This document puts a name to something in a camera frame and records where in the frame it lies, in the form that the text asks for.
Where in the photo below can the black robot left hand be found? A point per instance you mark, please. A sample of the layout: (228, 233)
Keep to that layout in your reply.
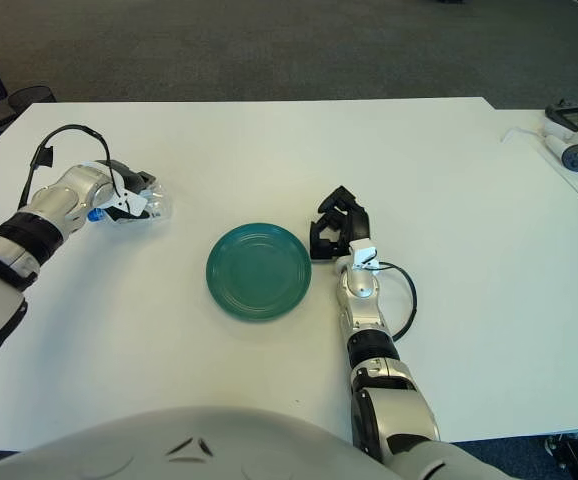
(131, 180)

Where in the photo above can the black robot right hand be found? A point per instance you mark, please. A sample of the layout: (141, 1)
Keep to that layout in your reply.
(359, 227)

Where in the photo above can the clear plastic cup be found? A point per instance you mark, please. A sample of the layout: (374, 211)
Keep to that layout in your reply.
(161, 205)

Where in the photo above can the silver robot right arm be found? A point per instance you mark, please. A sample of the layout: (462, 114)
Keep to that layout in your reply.
(364, 290)

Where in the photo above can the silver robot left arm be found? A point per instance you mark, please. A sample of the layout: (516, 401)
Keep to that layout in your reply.
(59, 195)

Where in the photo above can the green round plate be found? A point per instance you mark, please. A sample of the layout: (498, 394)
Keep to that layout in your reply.
(259, 275)

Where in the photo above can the grey robot torso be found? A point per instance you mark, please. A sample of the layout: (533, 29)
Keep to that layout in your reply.
(219, 440)

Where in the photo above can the black table leg caster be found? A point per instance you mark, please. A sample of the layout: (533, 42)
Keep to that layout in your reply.
(569, 452)

